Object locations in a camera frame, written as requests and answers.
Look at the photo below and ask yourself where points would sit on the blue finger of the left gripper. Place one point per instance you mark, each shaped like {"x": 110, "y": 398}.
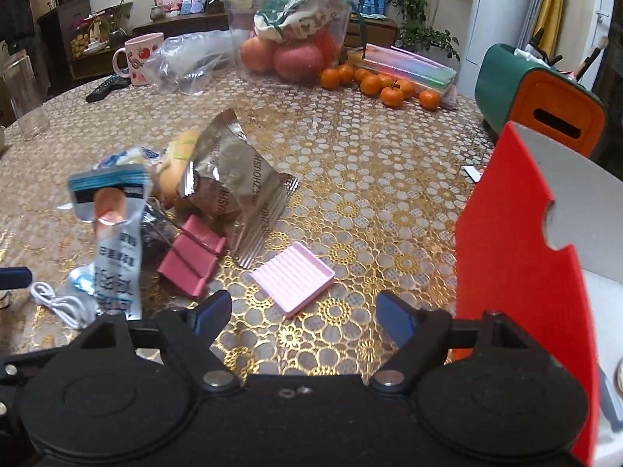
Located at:
{"x": 14, "y": 278}

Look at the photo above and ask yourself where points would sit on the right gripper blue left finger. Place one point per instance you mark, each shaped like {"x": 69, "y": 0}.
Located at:
{"x": 210, "y": 317}

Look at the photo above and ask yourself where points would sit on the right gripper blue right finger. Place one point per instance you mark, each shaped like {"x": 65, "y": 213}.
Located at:
{"x": 397, "y": 318}

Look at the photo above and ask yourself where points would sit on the pink sticky notepad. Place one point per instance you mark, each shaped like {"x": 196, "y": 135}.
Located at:
{"x": 293, "y": 278}

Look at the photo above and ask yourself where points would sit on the chicken foot snack packet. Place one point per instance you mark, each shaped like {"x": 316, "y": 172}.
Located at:
{"x": 113, "y": 200}

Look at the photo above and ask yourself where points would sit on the dark snack packet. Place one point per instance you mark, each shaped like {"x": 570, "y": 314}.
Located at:
{"x": 158, "y": 233}

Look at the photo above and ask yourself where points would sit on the red cardboard box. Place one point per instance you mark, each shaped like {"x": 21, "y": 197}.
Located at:
{"x": 540, "y": 240}

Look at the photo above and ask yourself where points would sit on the silver foil snack packet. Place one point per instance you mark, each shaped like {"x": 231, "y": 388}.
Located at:
{"x": 235, "y": 187}

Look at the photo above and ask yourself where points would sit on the yellow wrapped bun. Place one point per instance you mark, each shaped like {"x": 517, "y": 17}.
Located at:
{"x": 172, "y": 168}

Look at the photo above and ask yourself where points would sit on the clear drinking glass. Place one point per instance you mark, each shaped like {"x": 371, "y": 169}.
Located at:
{"x": 18, "y": 76}

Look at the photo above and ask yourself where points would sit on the mandarin orange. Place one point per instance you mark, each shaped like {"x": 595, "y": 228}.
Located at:
{"x": 346, "y": 74}
{"x": 392, "y": 97}
{"x": 371, "y": 85}
{"x": 429, "y": 100}
{"x": 330, "y": 79}

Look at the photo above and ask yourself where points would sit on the black remote control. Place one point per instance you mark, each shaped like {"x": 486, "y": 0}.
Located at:
{"x": 110, "y": 85}

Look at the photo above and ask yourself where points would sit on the clear plastic bag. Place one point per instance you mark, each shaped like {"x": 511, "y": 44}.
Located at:
{"x": 187, "y": 63}

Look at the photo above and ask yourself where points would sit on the green orange tissue box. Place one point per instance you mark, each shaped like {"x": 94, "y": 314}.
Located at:
{"x": 512, "y": 88}

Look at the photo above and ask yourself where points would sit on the pastel plastic case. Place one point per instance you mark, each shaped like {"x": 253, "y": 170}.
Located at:
{"x": 425, "y": 73}

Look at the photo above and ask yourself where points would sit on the red apple left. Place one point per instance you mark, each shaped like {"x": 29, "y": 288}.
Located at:
{"x": 257, "y": 55}

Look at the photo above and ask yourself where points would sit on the red apple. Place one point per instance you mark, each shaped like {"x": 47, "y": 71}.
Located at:
{"x": 257, "y": 55}
{"x": 301, "y": 63}

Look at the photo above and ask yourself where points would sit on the pink strawberry mug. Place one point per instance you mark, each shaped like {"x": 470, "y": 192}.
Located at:
{"x": 137, "y": 51}

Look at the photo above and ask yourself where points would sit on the red apple right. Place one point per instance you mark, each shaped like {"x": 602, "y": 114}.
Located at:
{"x": 301, "y": 63}

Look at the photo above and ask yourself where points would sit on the clear fruit container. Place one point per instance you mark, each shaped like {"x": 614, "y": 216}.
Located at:
{"x": 294, "y": 45}

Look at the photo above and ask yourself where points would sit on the green potted plant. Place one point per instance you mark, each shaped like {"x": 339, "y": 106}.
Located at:
{"x": 418, "y": 34}

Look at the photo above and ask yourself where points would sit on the green white cloth bag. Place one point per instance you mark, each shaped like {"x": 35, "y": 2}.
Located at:
{"x": 283, "y": 20}

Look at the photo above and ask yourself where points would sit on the yellow curtain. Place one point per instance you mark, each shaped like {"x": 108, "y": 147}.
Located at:
{"x": 549, "y": 21}

